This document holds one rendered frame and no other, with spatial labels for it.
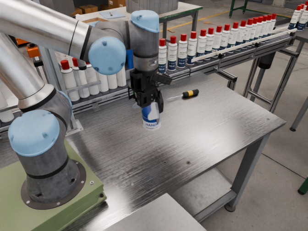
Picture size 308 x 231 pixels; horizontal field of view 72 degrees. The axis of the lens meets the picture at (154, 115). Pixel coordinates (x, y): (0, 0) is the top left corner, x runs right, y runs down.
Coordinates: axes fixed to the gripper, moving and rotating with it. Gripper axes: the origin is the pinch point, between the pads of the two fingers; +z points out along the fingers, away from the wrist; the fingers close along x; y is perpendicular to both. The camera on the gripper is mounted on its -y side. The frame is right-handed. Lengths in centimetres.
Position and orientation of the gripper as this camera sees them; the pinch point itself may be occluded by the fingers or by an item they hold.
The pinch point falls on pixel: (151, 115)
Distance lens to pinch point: 78.8
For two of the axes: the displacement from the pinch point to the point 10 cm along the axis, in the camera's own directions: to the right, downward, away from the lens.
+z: 0.0, 7.8, 6.3
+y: -7.4, 4.2, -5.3
